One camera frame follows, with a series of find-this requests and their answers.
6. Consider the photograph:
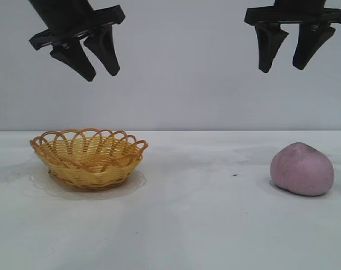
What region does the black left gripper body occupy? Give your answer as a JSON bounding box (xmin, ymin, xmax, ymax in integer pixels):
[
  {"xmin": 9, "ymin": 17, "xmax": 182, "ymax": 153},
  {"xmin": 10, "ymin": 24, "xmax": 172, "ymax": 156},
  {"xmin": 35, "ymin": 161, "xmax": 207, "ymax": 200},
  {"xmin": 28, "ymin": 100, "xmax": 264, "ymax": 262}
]
[{"xmin": 28, "ymin": 0, "xmax": 126, "ymax": 51}]

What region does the yellow woven wicker basket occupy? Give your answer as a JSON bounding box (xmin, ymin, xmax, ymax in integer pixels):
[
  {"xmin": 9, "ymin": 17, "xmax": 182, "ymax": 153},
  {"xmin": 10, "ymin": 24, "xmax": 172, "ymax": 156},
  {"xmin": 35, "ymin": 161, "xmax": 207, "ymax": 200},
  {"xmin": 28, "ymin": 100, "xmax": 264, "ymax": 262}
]
[{"xmin": 29, "ymin": 128, "xmax": 149, "ymax": 192}]

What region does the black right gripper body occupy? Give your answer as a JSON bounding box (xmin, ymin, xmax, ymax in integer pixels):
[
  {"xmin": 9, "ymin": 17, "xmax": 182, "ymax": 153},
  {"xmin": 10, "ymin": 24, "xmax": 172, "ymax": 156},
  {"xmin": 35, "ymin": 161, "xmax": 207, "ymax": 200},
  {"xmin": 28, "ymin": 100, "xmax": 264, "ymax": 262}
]
[{"xmin": 244, "ymin": 0, "xmax": 341, "ymax": 26}]

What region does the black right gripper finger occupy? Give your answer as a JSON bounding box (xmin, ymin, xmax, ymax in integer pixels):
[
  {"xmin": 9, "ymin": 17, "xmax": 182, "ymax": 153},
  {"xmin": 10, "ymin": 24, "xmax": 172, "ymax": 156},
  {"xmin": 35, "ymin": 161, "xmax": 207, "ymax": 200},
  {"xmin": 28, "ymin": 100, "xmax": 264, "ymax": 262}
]
[
  {"xmin": 292, "ymin": 24, "xmax": 337, "ymax": 70},
  {"xmin": 254, "ymin": 24, "xmax": 289, "ymax": 74}
]

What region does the pink peach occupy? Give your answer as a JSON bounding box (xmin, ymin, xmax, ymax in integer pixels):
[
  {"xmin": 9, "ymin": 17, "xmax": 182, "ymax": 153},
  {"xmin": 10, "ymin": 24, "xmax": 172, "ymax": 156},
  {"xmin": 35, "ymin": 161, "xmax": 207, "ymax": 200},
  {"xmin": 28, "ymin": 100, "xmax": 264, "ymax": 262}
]
[{"xmin": 270, "ymin": 142, "xmax": 335, "ymax": 197}]

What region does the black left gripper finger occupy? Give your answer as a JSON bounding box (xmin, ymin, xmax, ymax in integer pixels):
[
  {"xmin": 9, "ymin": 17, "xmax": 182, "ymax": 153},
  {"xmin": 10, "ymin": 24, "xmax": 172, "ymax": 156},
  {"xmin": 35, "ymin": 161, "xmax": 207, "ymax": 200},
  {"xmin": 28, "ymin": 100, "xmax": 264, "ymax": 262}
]
[
  {"xmin": 83, "ymin": 25, "xmax": 120, "ymax": 77},
  {"xmin": 49, "ymin": 39, "xmax": 97, "ymax": 82}
]

